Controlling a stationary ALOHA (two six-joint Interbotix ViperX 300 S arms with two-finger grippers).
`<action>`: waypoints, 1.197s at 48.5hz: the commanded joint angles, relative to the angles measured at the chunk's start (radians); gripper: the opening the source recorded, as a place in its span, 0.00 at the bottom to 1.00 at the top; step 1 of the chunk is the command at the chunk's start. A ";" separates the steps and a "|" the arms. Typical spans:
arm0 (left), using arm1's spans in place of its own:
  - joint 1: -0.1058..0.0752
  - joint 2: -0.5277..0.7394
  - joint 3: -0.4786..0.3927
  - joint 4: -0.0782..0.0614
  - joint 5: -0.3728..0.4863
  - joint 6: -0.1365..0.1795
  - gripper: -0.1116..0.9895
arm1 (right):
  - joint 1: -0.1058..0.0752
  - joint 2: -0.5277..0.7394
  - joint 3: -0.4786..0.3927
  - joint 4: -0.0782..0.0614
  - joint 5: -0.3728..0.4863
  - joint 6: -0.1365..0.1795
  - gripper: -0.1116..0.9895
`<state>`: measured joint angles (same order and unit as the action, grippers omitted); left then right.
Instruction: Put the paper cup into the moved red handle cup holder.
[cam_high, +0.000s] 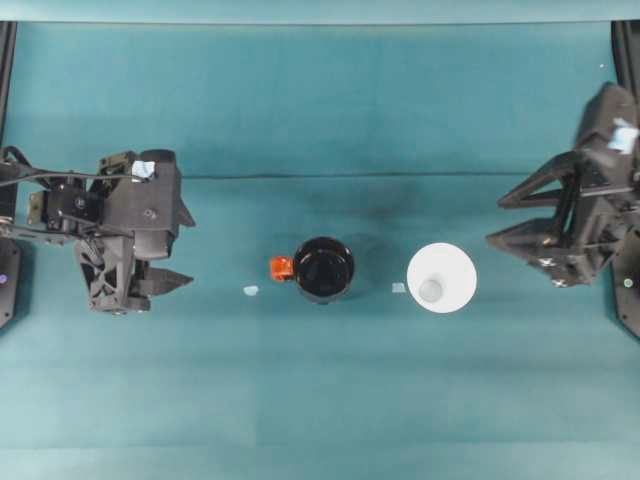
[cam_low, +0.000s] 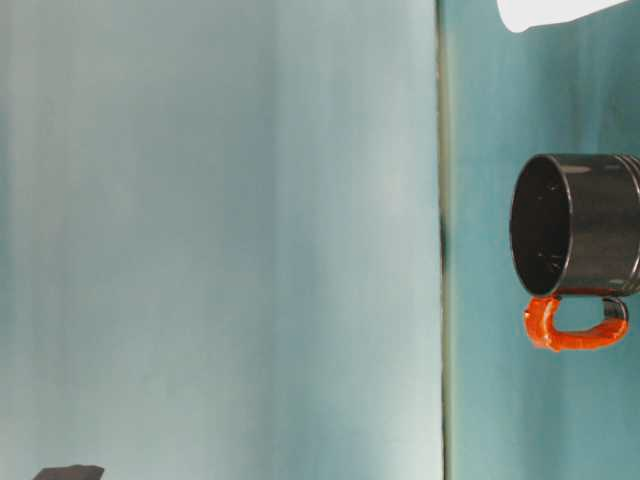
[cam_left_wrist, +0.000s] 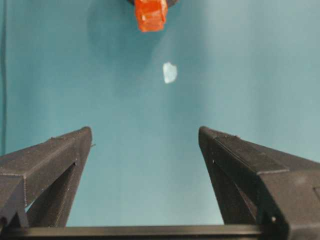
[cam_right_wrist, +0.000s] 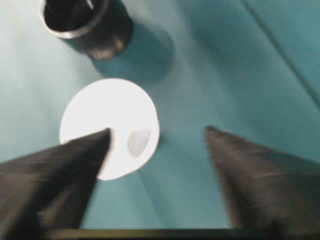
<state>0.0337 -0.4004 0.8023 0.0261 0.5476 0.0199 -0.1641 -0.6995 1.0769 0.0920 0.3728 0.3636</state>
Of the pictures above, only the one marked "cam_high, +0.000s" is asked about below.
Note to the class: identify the blue-green table cloth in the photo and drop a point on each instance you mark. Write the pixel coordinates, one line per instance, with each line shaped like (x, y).
(320, 390)

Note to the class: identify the white paper cup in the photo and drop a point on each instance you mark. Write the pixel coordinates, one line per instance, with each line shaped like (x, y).
(450, 265)

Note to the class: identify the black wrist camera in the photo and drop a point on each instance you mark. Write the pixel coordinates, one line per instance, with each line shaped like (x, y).
(155, 210)
(607, 115)

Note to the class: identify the black table frame rail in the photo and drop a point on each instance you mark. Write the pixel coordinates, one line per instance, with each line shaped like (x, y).
(6, 75)
(625, 50)

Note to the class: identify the small white scrap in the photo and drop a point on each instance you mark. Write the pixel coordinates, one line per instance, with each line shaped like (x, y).
(398, 288)
(251, 290)

